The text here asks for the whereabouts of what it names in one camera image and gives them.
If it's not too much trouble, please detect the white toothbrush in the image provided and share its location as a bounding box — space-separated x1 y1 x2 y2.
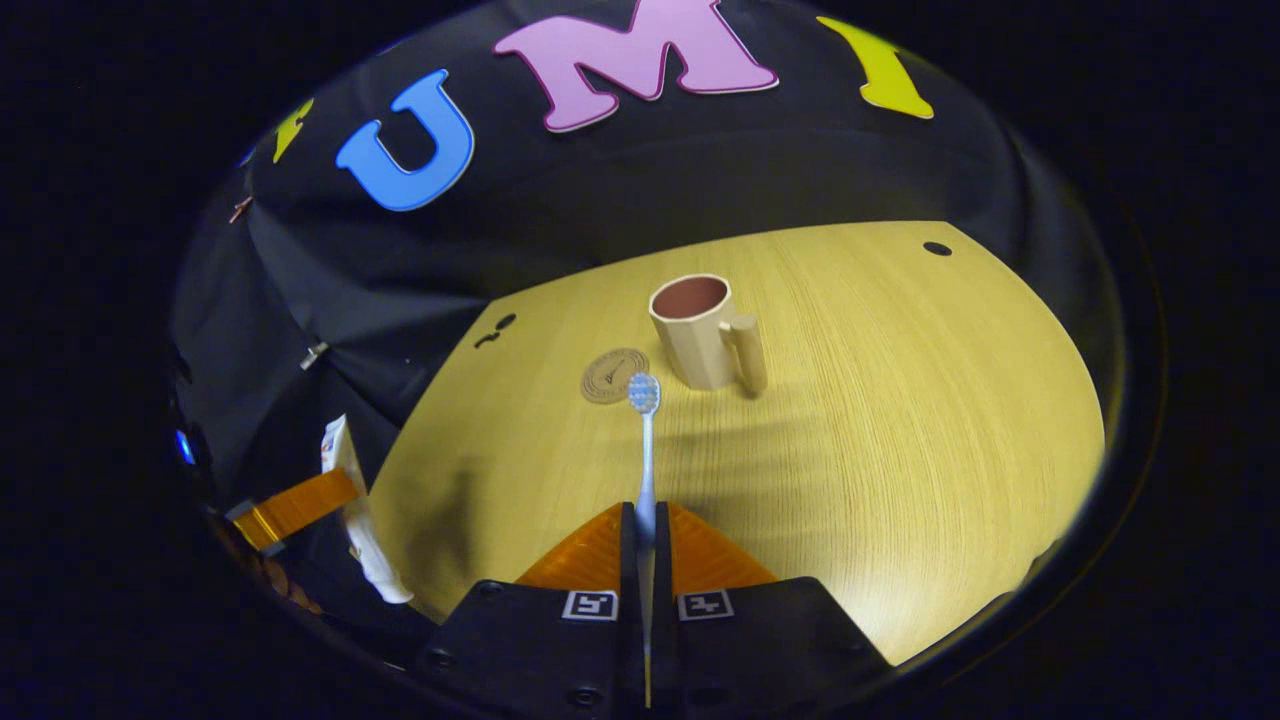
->
627 372 662 711

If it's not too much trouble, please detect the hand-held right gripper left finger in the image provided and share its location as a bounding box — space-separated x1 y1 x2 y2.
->
425 502 641 720

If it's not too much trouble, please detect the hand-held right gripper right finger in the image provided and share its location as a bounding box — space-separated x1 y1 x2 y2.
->
655 502 896 720

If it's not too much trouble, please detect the white toothpaste tube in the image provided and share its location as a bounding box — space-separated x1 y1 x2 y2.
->
320 414 414 605

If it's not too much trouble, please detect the wooden desktop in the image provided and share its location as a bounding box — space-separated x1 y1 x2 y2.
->
365 220 1108 666

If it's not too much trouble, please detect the beige cup with handle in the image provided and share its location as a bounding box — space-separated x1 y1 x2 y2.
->
648 274 769 397

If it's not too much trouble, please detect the black backdrop cloth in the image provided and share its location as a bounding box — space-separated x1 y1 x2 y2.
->
170 0 1121 641

